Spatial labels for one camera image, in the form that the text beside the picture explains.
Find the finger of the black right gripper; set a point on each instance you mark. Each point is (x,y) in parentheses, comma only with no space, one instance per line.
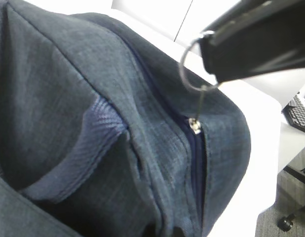
(253,52)
(246,14)

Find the dark blue fabric bag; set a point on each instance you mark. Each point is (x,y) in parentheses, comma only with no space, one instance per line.
(96,138)

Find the black keyboard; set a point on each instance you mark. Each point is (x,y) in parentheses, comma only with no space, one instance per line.
(294,113)

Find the black chair base with caster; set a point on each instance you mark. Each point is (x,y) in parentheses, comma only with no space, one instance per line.
(290,197)

